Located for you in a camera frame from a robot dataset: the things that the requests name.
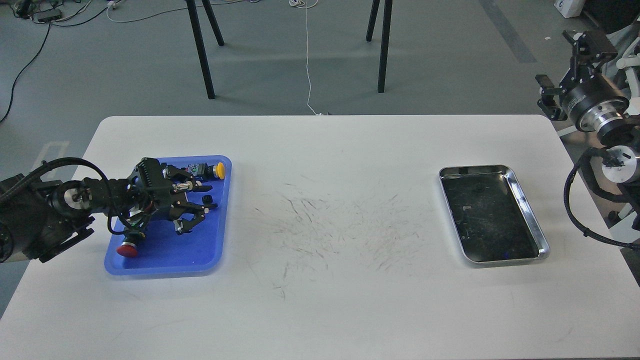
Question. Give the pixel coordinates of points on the black tripod leg right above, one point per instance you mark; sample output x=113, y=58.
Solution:
x=387, y=15

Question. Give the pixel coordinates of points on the blue plastic tray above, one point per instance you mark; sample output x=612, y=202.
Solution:
x=165, y=254

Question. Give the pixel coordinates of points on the white box on floor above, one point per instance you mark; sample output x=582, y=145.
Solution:
x=569, y=8

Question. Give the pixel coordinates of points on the silver metal tray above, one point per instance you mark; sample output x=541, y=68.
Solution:
x=496, y=227

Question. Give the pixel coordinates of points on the black tripod leg left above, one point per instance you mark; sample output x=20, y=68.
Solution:
x=199, y=41

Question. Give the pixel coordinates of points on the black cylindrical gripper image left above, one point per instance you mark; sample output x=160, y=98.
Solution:
x=151, y=187

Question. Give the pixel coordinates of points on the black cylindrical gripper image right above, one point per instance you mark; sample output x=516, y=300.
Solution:
x=588, y=99

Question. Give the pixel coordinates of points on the red push button switch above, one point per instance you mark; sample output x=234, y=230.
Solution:
x=131, y=240

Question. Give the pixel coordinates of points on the yellow push button switch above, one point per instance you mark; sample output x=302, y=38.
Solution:
x=207, y=173

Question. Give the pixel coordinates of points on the black tripod leg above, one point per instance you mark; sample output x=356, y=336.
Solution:
x=199, y=41
x=387, y=15

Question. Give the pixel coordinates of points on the grey backpack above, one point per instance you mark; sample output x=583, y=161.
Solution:
x=621, y=40

